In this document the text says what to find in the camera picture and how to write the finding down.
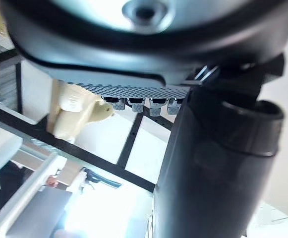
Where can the cream white slipper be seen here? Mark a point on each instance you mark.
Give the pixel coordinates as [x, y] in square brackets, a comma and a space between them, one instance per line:
[72, 111]

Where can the white cylindrical pouf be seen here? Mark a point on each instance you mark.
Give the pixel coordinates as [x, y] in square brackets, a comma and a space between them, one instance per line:
[0, 146]

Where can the person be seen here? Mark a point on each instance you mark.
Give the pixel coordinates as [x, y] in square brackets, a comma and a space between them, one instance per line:
[10, 183]

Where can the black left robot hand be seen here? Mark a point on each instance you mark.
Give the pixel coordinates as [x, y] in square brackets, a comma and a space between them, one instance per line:
[208, 161]

